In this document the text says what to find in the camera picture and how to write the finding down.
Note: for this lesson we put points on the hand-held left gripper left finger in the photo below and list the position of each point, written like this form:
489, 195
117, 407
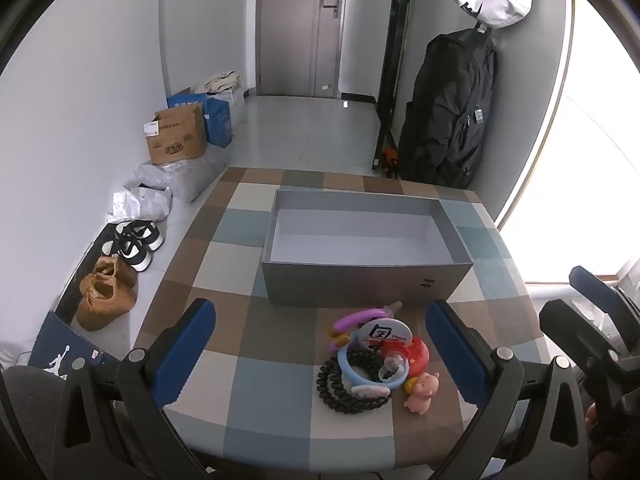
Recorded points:
184, 347

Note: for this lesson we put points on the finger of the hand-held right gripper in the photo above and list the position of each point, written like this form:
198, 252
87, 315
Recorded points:
575, 322
587, 278

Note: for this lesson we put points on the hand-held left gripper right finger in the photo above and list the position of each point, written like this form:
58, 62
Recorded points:
457, 355

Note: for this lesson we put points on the grey cardboard box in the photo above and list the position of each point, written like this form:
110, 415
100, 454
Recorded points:
350, 280

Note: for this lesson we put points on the person's right hand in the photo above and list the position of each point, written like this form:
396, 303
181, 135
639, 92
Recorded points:
591, 416

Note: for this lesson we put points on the red round badge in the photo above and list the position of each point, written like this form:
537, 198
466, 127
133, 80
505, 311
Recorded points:
412, 355

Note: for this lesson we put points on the pink pig toy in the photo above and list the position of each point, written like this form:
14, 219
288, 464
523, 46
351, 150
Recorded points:
422, 392

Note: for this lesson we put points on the white round badge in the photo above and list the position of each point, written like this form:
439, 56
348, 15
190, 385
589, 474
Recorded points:
378, 334

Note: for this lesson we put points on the brown shoe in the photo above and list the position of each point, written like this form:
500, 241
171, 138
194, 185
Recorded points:
102, 305
117, 270

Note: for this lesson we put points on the checkered tablecloth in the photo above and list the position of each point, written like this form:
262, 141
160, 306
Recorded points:
270, 390

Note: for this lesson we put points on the black and white sneakers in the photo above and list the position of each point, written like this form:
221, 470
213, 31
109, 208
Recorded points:
131, 255

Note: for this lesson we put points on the blue bangle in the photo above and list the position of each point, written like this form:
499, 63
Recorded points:
345, 370

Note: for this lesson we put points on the blue shoebox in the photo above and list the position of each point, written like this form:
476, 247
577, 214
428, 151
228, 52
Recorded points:
65, 347

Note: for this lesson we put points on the black white sandal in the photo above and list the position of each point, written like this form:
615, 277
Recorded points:
142, 232

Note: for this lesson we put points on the black floor mat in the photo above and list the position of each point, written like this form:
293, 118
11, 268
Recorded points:
92, 255

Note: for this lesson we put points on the crumpled white plastic bag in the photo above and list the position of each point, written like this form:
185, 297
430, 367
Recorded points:
140, 205

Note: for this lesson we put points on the grey plastic bag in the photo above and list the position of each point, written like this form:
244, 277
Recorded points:
192, 175

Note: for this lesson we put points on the orange tool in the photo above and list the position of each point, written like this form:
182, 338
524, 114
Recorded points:
390, 160

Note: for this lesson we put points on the brown cardboard box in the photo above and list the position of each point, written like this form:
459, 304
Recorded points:
175, 135

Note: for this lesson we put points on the black backpack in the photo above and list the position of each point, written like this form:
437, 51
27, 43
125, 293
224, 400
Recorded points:
445, 110

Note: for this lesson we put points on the blue paper bag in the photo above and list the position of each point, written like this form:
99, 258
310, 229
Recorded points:
220, 120

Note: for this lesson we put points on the clear plastic bag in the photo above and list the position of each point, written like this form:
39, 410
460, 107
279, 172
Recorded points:
239, 107

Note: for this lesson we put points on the canvas tote bag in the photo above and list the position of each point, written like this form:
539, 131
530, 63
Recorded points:
220, 82

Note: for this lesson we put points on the black metal rack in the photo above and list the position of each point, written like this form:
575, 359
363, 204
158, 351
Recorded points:
392, 60

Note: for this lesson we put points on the grey door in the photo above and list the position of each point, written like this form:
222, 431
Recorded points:
295, 30

